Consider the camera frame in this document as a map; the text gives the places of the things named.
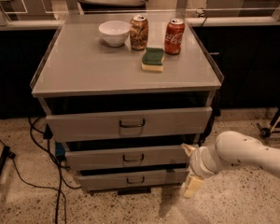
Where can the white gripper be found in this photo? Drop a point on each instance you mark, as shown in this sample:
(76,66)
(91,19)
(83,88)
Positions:
(197,162)

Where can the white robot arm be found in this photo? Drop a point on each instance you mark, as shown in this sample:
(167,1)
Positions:
(231,150)

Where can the grey drawer cabinet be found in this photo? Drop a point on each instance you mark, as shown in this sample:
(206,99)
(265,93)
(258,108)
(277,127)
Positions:
(82,74)

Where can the green yellow sponge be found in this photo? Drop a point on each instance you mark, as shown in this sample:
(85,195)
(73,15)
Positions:
(152,60)

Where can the red cola can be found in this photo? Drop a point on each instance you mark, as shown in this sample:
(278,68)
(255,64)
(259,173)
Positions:
(173,36)

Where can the tan patterned drink can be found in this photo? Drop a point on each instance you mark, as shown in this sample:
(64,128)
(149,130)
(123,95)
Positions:
(138,32)

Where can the white bowl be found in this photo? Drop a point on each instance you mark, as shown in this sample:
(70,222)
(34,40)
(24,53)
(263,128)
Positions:
(114,33)

